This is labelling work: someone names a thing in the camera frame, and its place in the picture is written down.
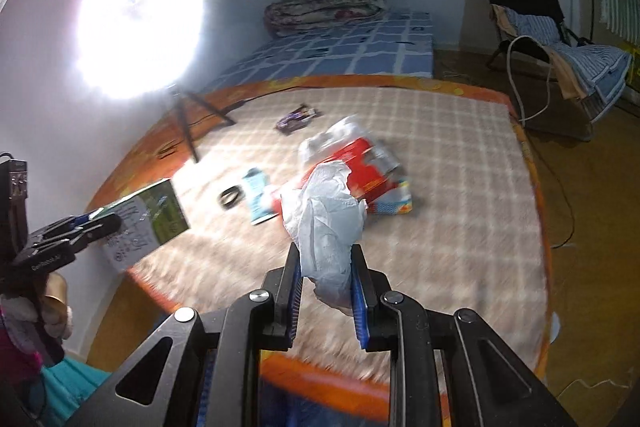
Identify black ring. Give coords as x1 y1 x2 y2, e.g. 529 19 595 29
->
218 186 242 210

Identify teal pants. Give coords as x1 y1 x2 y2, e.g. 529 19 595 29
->
39 356 114 427

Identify person's left hand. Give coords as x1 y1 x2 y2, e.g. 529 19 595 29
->
0 271 74 341

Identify folded floral quilt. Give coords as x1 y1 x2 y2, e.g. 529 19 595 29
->
263 0 390 39

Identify orange bed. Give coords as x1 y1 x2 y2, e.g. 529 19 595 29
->
82 74 557 427

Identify purple snack wrapper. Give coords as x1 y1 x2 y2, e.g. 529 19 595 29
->
274 104 320 136

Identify green white paper box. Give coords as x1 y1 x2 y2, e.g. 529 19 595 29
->
101 178 192 273

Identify blue checked mattress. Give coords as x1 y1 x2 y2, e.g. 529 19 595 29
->
199 7 435 94

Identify beige cloth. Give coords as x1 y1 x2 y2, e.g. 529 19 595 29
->
490 4 589 100

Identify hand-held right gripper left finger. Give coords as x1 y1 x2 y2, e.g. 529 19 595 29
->
65 243 306 427

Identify black floor cable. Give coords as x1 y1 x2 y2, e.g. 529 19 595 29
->
529 141 577 251

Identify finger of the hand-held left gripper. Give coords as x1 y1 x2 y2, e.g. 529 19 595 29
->
27 207 107 249
37 213 124 259

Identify beige plaid blanket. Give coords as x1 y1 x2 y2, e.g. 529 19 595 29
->
126 85 552 374

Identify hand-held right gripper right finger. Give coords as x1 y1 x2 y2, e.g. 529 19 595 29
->
350 243 581 427

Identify person's left forearm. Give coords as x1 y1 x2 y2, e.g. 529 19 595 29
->
0 307 67 408

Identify black tripod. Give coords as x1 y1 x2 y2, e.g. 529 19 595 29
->
159 82 237 164

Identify white cable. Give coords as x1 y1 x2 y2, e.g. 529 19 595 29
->
505 35 562 124

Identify clear plastic wrapper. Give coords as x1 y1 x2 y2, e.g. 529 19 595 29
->
298 115 401 174

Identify blue striped cushion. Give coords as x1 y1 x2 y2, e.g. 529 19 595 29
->
502 4 632 112

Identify red carton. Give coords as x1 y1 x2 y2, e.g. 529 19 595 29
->
300 136 402 204

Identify beige board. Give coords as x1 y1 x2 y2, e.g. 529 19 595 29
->
459 0 502 54

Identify light blue packet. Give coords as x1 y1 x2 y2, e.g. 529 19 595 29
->
242 167 282 226

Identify bright round lamp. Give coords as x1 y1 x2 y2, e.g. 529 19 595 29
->
75 0 206 100

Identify blue orange packet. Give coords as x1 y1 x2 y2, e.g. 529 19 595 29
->
366 179 415 216

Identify white plastic bag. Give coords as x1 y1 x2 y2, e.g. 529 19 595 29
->
279 159 371 311

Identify yellow box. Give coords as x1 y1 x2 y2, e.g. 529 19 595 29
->
622 39 640 90

